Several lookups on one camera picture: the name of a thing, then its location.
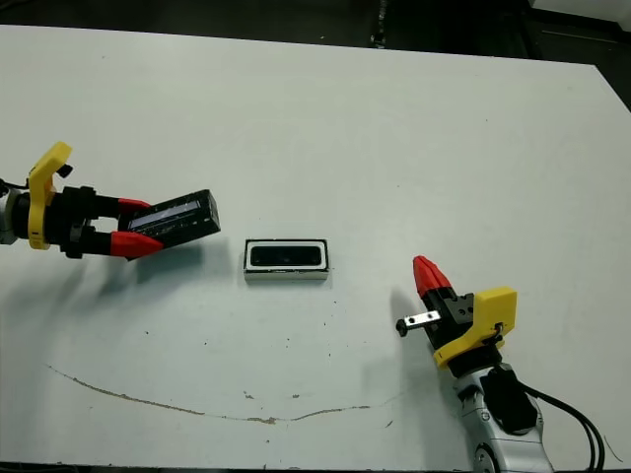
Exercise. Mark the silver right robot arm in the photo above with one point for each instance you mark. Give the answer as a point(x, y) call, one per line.
point(503, 443)

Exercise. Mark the dark metal stand leg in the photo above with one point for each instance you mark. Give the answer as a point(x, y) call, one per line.
point(379, 24)

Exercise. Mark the black camera box lid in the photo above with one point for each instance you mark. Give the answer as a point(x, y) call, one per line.
point(187, 217)

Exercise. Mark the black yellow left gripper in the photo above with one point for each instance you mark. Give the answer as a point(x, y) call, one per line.
point(39, 212)

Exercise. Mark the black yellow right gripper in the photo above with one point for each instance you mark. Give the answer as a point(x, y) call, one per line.
point(488, 320)

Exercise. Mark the white camera box base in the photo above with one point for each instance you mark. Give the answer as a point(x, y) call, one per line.
point(286, 275)

